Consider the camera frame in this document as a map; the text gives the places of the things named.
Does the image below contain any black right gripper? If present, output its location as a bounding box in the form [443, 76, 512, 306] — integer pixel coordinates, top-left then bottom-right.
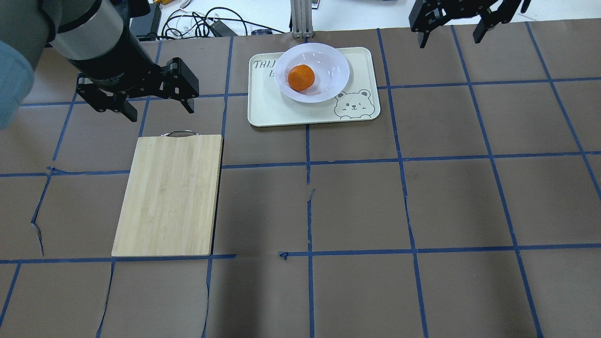
[408, 0, 530, 49]

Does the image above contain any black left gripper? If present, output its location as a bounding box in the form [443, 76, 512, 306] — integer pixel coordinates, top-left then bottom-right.
[75, 46, 200, 123]

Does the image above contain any white round plate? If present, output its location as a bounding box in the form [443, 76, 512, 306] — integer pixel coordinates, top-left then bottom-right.
[275, 43, 350, 103]

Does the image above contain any orange fruit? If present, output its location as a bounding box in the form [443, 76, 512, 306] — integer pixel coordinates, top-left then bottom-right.
[287, 64, 316, 92]

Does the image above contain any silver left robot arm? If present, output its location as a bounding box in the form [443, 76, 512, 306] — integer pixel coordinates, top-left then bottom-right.
[0, 0, 199, 129]

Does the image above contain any cream bear tray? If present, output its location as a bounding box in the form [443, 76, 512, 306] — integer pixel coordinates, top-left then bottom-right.
[247, 47, 381, 128]

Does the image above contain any bamboo cutting board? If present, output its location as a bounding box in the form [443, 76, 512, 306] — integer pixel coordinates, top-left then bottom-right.
[111, 133, 223, 258]

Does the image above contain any aluminium frame post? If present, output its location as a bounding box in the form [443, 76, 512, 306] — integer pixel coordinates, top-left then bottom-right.
[290, 0, 314, 38]

